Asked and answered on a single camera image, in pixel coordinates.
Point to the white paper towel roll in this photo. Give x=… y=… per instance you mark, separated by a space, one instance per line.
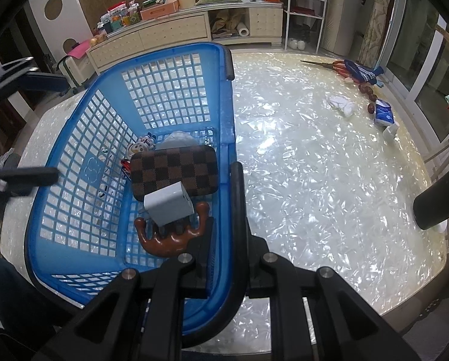
x=241 y=29

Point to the white crumpled cloth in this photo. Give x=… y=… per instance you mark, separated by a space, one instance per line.
x=341 y=103

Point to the pink box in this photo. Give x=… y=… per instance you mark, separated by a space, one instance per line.
x=158 y=12

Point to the brown checkered case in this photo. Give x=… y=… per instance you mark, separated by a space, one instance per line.
x=179 y=169

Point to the cream low cabinet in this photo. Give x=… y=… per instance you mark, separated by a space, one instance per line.
x=172 y=30

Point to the blue cloth bag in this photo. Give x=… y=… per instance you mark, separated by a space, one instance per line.
x=359 y=70

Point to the small toy figure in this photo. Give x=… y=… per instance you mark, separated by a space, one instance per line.
x=138 y=147

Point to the white suitcase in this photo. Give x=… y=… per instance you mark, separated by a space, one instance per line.
x=72 y=71

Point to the white metal shelf rack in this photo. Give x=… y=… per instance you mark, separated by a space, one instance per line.
x=305 y=14

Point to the white charger adapter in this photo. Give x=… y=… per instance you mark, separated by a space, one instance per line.
x=168 y=205

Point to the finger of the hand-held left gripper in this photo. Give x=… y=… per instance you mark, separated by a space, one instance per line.
x=40 y=82
x=29 y=178

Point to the small red item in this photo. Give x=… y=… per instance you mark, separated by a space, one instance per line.
x=125 y=167

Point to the patterned curtain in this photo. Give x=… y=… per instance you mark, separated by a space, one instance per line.
x=382 y=15

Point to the brown wooden massage comb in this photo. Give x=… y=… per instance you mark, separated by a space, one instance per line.
x=164 y=246

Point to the white board with round holes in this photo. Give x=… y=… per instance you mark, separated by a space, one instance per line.
x=70 y=7

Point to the small white box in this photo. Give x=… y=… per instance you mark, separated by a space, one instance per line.
x=390 y=131

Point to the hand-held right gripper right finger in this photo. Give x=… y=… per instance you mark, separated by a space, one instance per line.
x=237 y=195

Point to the pink folder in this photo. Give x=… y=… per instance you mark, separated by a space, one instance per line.
x=78 y=49

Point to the brown paper bags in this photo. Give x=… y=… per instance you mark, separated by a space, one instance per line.
x=222 y=22

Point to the pair of white shoes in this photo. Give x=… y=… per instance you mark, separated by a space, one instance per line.
x=296 y=44

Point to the white air conditioner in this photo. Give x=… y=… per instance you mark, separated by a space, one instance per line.
x=348 y=7

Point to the cluster of small colourful packets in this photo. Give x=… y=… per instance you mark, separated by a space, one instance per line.
x=117 y=17

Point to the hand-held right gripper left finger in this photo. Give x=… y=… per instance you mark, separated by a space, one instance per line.
x=202 y=248

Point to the blue plastic basket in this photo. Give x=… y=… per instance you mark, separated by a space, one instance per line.
x=224 y=97

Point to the blue tissue packet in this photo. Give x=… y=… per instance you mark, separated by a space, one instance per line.
x=383 y=114

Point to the brown walnut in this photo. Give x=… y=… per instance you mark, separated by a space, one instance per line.
x=371 y=108
x=363 y=88

